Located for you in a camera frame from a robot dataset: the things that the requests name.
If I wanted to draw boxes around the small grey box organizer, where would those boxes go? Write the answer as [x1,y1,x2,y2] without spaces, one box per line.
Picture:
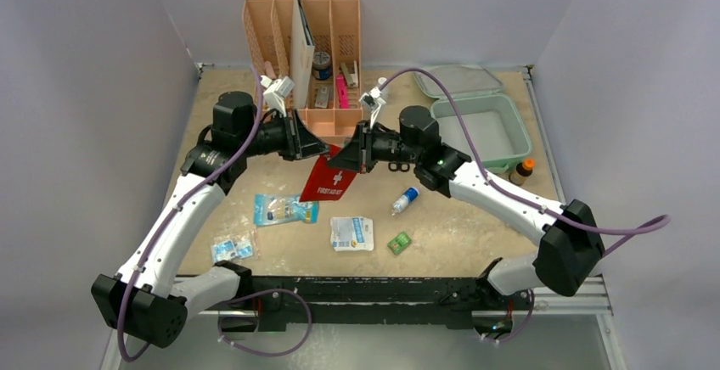
[313,85,331,109]

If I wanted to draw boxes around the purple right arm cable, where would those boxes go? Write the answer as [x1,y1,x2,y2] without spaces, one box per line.
[374,68,672,259]

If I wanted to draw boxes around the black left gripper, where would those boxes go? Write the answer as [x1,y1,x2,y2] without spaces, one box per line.
[239,108,329,161]

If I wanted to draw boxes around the pink item in organizer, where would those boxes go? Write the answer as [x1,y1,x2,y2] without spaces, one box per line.
[335,74,350,109]

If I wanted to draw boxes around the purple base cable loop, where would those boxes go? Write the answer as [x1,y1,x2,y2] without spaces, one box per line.
[217,286,312,357]

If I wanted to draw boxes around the mint green case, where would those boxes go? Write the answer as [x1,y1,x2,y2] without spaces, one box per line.
[413,64,532,174]

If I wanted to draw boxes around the white gauze dressing packet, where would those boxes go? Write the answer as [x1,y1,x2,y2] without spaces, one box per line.
[330,216,374,252]

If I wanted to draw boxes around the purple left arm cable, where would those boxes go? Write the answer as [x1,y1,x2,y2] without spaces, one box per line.
[116,66,266,363]

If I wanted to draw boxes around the small green medicine box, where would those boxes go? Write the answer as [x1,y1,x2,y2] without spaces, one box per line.
[387,232,412,255]

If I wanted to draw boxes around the white board in organizer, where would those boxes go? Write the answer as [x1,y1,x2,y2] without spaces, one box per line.
[290,0,315,109]

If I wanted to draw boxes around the brown bottle orange cap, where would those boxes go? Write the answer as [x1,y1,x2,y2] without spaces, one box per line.
[508,158,536,186]

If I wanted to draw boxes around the clear bag blue packets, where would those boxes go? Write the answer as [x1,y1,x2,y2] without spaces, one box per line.
[210,233,257,263]

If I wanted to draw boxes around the blue cotton swab bag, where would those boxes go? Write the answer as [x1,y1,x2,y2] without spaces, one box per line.
[253,193,319,227]

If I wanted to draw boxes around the red zipper pouch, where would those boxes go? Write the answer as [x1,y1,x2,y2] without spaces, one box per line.
[300,154,357,202]

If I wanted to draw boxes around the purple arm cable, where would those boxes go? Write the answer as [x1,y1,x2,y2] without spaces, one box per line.
[116,66,266,363]
[374,68,672,259]

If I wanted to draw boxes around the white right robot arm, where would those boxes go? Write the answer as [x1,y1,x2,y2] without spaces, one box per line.
[328,105,605,308]

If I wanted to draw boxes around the black handled scissors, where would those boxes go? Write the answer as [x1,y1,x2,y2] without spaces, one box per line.
[387,161,411,172]

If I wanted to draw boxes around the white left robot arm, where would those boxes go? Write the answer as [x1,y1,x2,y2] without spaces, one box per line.
[91,92,329,362]

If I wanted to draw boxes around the peach desk organizer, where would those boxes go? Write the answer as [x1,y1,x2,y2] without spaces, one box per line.
[242,0,365,146]

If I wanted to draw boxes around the pink tube in organizer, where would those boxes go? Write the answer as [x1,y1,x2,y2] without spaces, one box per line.
[264,61,276,79]

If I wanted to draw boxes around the grey stapler in organizer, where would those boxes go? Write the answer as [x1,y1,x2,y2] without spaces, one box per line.
[340,60,359,88]

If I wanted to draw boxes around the dark round jar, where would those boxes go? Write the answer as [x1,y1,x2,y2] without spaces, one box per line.
[312,50,333,81]

